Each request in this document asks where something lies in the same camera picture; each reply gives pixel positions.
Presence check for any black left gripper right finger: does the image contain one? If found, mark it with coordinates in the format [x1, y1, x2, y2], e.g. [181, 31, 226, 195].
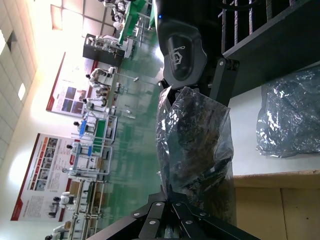
[169, 186, 263, 240]

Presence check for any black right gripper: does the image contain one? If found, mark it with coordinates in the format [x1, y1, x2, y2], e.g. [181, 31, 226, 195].
[152, 0, 241, 107]

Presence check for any black cabinet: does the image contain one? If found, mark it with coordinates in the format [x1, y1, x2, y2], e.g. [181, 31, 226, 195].
[83, 33, 126, 61]

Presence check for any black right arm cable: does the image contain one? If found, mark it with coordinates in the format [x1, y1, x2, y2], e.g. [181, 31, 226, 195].
[221, 0, 261, 11]

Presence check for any graphics card with silver bracket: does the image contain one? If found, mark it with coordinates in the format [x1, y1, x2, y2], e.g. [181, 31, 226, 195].
[169, 99, 233, 218]

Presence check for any grey antistatic plastic bag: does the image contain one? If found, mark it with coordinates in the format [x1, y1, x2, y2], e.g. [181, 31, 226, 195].
[255, 67, 320, 159]
[155, 86, 235, 221]

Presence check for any red-framed wall poster with photos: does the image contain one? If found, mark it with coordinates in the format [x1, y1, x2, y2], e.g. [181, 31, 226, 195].
[46, 51, 100, 116]

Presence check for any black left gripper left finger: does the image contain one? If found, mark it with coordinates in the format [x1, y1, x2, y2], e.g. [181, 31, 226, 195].
[84, 192, 173, 240]

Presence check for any white humanoid robot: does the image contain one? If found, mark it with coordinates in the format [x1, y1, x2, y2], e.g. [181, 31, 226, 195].
[59, 191, 77, 210]
[88, 67, 117, 88]
[82, 96, 109, 113]

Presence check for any red-framed wall poster with robot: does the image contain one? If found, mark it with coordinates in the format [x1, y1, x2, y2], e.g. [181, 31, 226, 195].
[10, 133, 74, 222]

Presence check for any black slotted plastic container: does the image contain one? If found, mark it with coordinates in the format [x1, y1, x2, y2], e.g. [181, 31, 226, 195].
[216, 0, 320, 99]

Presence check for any open brown cardboard box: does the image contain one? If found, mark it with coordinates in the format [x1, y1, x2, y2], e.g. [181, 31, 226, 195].
[232, 169, 320, 240]

